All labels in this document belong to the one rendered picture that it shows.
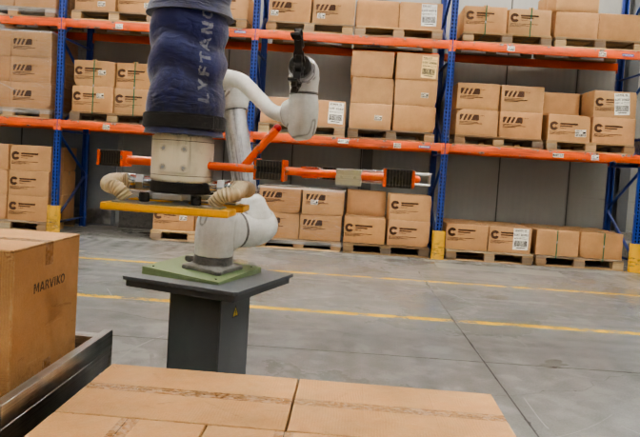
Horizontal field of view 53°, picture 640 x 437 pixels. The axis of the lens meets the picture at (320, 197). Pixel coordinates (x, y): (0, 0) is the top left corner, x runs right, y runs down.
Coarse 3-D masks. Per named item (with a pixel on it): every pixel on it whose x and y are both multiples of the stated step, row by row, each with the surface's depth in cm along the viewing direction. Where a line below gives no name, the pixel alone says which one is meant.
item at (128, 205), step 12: (144, 192) 169; (108, 204) 166; (120, 204) 165; (132, 204) 165; (144, 204) 166; (156, 204) 166; (168, 204) 166; (180, 204) 168; (192, 204) 168; (204, 216) 164; (216, 216) 164; (228, 216) 163
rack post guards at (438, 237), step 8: (48, 208) 894; (56, 208) 894; (48, 216) 895; (56, 216) 895; (48, 224) 896; (56, 224) 896; (432, 232) 883; (440, 232) 878; (432, 240) 881; (440, 240) 879; (432, 248) 881; (440, 248) 880; (632, 248) 872; (432, 256) 881; (440, 256) 880; (632, 256) 872; (632, 264) 872
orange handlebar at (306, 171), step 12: (132, 156) 180; (144, 156) 205; (216, 168) 175; (228, 168) 174; (240, 168) 174; (252, 168) 174; (288, 168) 173; (300, 168) 174; (312, 168) 172; (372, 180) 172; (420, 180) 173
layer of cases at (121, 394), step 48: (96, 384) 185; (144, 384) 187; (192, 384) 190; (240, 384) 192; (288, 384) 195; (336, 384) 198; (48, 432) 152; (96, 432) 153; (144, 432) 155; (192, 432) 157; (240, 432) 158; (288, 432) 160; (336, 432) 162; (384, 432) 164; (432, 432) 166; (480, 432) 168
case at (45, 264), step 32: (0, 256) 164; (32, 256) 174; (64, 256) 193; (0, 288) 165; (32, 288) 175; (64, 288) 195; (0, 320) 165; (32, 320) 176; (64, 320) 196; (0, 352) 165; (32, 352) 177; (64, 352) 198; (0, 384) 166
